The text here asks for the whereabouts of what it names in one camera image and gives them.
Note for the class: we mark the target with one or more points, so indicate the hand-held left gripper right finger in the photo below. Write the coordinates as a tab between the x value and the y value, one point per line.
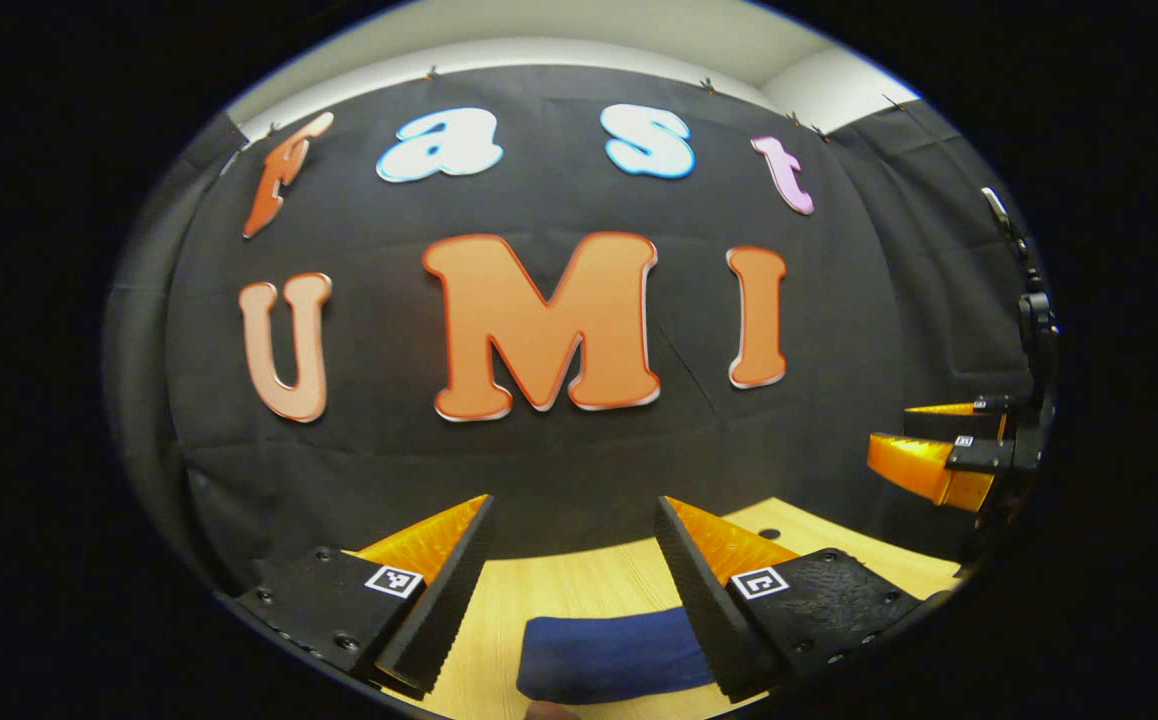
704	600

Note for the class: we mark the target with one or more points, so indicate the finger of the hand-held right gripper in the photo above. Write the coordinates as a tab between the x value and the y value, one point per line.
954	422
924	465

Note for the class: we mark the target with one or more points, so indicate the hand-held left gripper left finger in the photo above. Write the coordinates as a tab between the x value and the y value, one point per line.
444	600

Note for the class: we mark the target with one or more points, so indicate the blue jeans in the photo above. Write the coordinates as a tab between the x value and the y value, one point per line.
609	655

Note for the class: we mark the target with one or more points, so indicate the black backdrop cloth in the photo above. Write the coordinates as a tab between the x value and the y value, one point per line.
539	460

